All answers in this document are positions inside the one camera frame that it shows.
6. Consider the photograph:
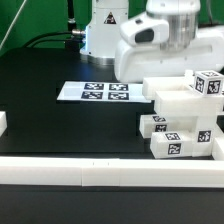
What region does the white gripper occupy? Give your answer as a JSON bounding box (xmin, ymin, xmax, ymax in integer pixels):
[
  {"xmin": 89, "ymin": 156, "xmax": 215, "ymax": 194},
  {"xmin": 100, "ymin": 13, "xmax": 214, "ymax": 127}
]
[{"xmin": 114, "ymin": 11, "xmax": 224, "ymax": 84}]

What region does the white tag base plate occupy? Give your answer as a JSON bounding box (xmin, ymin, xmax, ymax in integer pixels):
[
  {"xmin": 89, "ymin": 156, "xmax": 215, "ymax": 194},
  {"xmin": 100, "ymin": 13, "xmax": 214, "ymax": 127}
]
[{"xmin": 57, "ymin": 81, "xmax": 150, "ymax": 103}]

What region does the white U-shaped fence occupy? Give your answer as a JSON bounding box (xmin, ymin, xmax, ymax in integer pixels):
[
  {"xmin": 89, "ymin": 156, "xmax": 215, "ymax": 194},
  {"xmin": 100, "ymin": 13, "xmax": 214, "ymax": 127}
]
[{"xmin": 0, "ymin": 110, "xmax": 224, "ymax": 188}]

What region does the black cable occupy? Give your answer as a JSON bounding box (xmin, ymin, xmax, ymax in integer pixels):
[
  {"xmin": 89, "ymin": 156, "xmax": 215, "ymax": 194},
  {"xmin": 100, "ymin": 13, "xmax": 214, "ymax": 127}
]
[{"xmin": 24, "ymin": 29, "xmax": 87, "ymax": 48}]

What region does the white tagged cube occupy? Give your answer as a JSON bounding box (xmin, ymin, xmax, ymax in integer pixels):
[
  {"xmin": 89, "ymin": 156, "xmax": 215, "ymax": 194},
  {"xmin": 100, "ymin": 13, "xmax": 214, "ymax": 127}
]
[{"xmin": 193, "ymin": 70, "xmax": 224, "ymax": 96}]

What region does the white chair back frame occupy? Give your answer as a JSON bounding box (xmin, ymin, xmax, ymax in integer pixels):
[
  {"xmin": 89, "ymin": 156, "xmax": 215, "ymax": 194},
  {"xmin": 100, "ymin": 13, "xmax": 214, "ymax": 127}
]
[{"xmin": 142, "ymin": 70, "xmax": 224, "ymax": 116}]

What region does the white chair seat part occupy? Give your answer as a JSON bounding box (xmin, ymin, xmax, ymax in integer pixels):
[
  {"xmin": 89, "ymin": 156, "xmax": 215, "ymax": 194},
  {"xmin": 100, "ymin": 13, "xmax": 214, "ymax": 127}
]
[{"xmin": 168, "ymin": 116, "xmax": 219, "ymax": 157}]

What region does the white cord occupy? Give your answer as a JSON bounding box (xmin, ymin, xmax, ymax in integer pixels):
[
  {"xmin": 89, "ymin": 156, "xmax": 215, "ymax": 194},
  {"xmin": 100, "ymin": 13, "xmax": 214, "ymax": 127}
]
[{"xmin": 0, "ymin": 0, "xmax": 28, "ymax": 51}]

